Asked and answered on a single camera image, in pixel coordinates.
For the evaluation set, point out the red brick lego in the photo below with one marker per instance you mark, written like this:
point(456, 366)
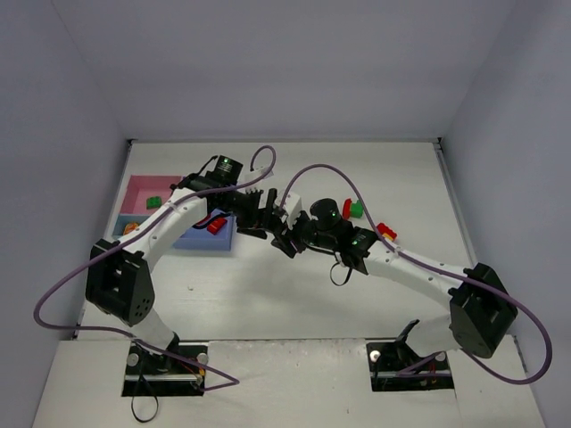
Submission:
point(216, 225)

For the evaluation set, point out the green wedge lego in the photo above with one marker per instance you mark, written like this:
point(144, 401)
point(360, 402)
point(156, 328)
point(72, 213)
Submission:
point(153, 202)

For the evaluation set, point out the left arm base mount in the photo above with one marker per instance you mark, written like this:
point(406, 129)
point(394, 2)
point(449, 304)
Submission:
point(151, 375)

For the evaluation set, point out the red flower printed lego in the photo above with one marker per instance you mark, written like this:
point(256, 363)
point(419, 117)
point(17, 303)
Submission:
point(203, 223)

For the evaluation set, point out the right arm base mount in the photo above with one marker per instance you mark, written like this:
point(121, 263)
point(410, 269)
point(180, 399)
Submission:
point(394, 368)

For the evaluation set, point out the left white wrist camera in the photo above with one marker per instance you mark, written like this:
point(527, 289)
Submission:
point(252, 178)

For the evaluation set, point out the purple-blue large container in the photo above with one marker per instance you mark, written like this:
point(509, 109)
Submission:
point(201, 240)

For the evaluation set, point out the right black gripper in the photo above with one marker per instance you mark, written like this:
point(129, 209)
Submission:
point(288, 239)

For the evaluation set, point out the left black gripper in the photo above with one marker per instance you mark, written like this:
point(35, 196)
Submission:
point(270, 203)

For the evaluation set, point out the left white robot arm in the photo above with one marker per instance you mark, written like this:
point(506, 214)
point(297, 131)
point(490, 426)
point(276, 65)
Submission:
point(119, 280)

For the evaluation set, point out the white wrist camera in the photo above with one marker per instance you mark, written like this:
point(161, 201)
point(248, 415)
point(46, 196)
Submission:
point(252, 178)
point(290, 211)

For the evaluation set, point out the green lego on red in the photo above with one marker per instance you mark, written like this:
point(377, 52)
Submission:
point(356, 210)

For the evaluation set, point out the red curved lego right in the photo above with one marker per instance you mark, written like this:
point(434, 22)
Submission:
point(347, 209)

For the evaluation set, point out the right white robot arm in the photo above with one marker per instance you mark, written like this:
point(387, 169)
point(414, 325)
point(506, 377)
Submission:
point(477, 318)

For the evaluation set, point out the red yellow stacked lego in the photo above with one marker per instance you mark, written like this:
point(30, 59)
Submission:
point(386, 232)

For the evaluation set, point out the yellow round printed lego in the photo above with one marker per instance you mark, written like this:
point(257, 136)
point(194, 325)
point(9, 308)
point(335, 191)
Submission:
point(130, 227)

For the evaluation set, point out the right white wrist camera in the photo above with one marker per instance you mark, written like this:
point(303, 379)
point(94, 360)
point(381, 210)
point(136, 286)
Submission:
point(290, 211)

